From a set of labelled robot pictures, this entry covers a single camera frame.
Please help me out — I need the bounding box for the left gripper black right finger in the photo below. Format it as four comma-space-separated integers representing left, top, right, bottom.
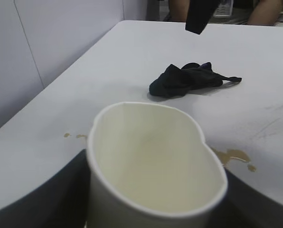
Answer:
209, 167, 283, 228

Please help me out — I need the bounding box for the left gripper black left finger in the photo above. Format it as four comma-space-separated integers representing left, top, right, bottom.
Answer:
0, 149, 91, 228

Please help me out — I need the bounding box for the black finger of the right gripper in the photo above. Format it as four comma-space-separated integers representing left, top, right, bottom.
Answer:
185, 0, 221, 36

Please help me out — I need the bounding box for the black purple cloth rag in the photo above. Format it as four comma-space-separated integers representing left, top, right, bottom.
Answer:
149, 62, 243, 97

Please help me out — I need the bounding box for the white paper cup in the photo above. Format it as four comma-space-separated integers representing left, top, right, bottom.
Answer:
85, 101, 228, 228

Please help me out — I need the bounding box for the bare skin person limb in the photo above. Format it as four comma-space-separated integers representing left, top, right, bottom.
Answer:
169, 0, 190, 22
247, 0, 283, 26

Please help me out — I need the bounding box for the white badge card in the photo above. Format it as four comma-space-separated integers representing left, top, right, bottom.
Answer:
214, 0, 234, 18

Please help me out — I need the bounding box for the brown liquid spill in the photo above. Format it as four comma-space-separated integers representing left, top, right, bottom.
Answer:
63, 133, 257, 173

